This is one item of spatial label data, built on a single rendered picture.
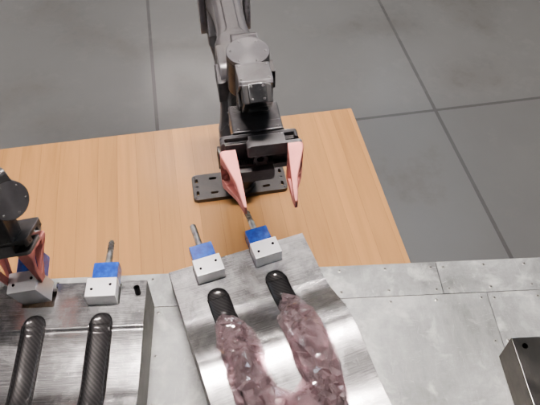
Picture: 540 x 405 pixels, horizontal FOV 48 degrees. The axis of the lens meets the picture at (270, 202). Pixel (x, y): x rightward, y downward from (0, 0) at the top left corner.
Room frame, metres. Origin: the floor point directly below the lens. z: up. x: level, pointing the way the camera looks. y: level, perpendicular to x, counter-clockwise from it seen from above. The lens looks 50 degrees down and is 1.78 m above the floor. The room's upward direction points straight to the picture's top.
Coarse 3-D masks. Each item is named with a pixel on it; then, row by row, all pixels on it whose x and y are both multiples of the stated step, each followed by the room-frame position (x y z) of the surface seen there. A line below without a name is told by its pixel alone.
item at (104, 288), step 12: (108, 252) 0.61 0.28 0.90; (96, 264) 0.58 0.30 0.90; (108, 264) 0.58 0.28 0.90; (96, 276) 0.56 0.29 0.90; (108, 276) 0.56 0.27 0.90; (120, 276) 0.57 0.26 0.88; (96, 288) 0.53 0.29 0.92; (108, 288) 0.53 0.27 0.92; (120, 288) 0.54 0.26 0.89; (96, 300) 0.51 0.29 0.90; (108, 300) 0.51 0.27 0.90
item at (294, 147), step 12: (252, 144) 0.55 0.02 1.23; (264, 144) 0.55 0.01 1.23; (276, 144) 0.55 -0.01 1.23; (288, 144) 0.55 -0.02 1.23; (300, 144) 0.55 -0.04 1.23; (252, 156) 0.54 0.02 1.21; (288, 156) 0.53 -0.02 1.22; (300, 156) 0.53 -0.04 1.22; (288, 168) 0.54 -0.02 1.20; (300, 168) 0.55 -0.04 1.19; (288, 180) 0.53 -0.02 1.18; (300, 180) 0.54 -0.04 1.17
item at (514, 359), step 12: (516, 348) 0.44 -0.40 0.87; (528, 348) 0.44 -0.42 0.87; (504, 360) 0.45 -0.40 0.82; (516, 360) 0.43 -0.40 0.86; (528, 360) 0.42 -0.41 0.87; (504, 372) 0.43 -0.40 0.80; (516, 372) 0.41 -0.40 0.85; (528, 372) 0.40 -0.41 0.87; (516, 384) 0.40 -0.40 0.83; (528, 384) 0.38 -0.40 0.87; (516, 396) 0.38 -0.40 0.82; (528, 396) 0.37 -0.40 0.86
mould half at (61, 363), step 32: (0, 288) 0.54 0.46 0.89; (64, 288) 0.54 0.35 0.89; (128, 288) 0.54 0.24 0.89; (0, 320) 0.48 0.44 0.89; (64, 320) 0.48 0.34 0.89; (128, 320) 0.48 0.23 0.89; (0, 352) 0.43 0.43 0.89; (64, 352) 0.43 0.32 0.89; (128, 352) 0.43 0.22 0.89; (0, 384) 0.38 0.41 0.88; (64, 384) 0.38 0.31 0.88; (128, 384) 0.38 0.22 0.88
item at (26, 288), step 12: (48, 264) 0.57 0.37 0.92; (12, 276) 0.53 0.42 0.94; (24, 276) 0.53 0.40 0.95; (12, 288) 0.51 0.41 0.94; (24, 288) 0.51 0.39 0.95; (36, 288) 0.51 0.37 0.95; (48, 288) 0.53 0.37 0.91; (24, 300) 0.51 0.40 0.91; (36, 300) 0.51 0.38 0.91; (48, 300) 0.51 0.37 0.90
